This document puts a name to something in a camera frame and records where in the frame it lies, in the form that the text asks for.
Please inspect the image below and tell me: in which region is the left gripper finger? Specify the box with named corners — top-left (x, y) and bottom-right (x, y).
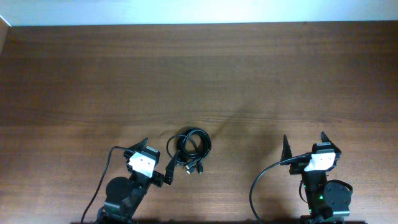
top-left (128, 138), bottom-right (148, 152)
top-left (164, 152), bottom-right (178, 185)

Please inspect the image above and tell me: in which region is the black cable silver plug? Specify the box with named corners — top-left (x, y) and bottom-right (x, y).
top-left (178, 136), bottom-right (200, 175)

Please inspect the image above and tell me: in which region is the camera cable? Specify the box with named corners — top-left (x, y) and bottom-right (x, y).
top-left (249, 154), bottom-right (312, 224)
top-left (80, 146), bottom-right (134, 224)

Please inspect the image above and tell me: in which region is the right camera cable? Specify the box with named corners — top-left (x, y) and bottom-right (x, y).
top-left (249, 154), bottom-right (312, 224)

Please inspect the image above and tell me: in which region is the left camera cable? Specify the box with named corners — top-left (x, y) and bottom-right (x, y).
top-left (80, 146), bottom-right (134, 224)

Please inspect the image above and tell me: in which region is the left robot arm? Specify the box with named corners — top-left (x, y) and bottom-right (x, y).
top-left (95, 138), bottom-right (179, 223)

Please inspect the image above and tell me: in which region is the thin black USB cable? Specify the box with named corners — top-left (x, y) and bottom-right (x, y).
top-left (165, 134), bottom-right (204, 175)

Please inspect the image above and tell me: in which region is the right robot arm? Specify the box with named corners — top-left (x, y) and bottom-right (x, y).
top-left (280, 132), bottom-right (353, 223)

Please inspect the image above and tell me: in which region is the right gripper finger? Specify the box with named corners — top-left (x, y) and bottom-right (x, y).
top-left (320, 131), bottom-right (340, 153)
top-left (280, 134), bottom-right (293, 165)

